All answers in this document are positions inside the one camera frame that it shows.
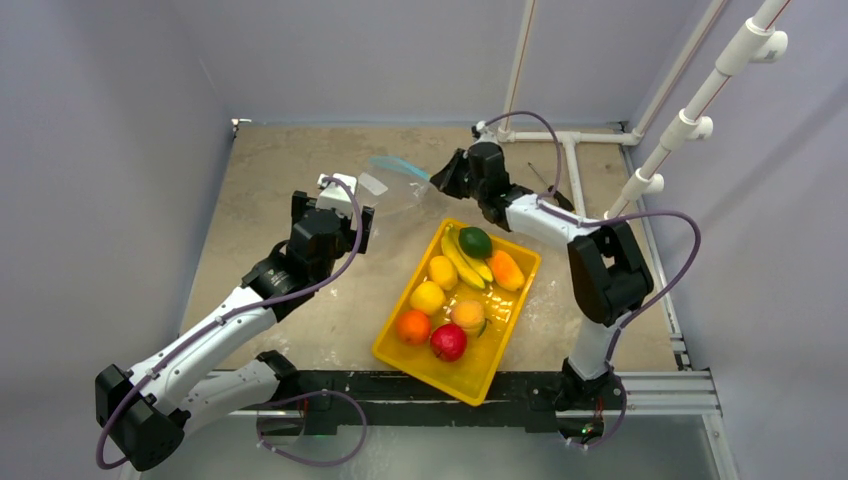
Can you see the yellow banana bunch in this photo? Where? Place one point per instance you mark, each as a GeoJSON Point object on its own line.
{"type": "Point", "coordinates": [474, 273]}

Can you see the orange mango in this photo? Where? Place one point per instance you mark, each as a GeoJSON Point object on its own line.
{"type": "Point", "coordinates": [505, 271]}

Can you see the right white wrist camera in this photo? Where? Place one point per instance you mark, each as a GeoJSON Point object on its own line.
{"type": "Point", "coordinates": [483, 133]}

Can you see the aluminium frame rail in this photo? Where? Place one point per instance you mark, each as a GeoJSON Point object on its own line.
{"type": "Point", "coordinates": [690, 393]}

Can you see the green avocado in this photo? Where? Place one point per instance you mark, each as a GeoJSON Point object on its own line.
{"type": "Point", "coordinates": [475, 243]}

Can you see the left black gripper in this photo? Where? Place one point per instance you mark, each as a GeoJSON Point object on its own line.
{"type": "Point", "coordinates": [348, 241]}

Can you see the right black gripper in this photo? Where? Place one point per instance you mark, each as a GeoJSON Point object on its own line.
{"type": "Point", "coordinates": [460, 175]}

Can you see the yellow plastic tray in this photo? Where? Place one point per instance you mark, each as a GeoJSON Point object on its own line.
{"type": "Point", "coordinates": [469, 378]}

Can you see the peach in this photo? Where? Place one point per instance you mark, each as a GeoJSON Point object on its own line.
{"type": "Point", "coordinates": [469, 315]}

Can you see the black handled screwdriver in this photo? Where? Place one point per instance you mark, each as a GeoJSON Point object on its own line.
{"type": "Point", "coordinates": [560, 200]}

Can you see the white pvc pipe frame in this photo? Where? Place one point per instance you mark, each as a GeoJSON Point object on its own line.
{"type": "Point", "coordinates": [756, 41]}

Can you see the yellow round fruit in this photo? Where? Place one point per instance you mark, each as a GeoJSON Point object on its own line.
{"type": "Point", "coordinates": [427, 298]}

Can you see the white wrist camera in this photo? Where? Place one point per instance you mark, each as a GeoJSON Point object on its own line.
{"type": "Point", "coordinates": [483, 133]}
{"type": "Point", "coordinates": [336, 192]}

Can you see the clear zip top bag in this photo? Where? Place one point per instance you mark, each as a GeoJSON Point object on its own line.
{"type": "Point", "coordinates": [397, 189]}

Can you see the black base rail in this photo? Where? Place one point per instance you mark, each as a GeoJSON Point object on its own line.
{"type": "Point", "coordinates": [535, 401]}

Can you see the red apple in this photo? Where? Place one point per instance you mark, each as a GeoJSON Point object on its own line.
{"type": "Point", "coordinates": [448, 342]}

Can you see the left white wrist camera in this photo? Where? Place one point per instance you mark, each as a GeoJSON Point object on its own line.
{"type": "Point", "coordinates": [336, 192]}

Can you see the yellow lemon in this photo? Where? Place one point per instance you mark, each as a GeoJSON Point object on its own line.
{"type": "Point", "coordinates": [442, 272]}

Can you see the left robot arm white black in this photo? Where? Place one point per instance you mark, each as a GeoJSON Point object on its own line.
{"type": "Point", "coordinates": [146, 411]}

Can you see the orange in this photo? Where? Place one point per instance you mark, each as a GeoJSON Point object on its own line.
{"type": "Point", "coordinates": [413, 327]}

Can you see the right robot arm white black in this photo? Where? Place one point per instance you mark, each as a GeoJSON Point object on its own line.
{"type": "Point", "coordinates": [609, 275]}

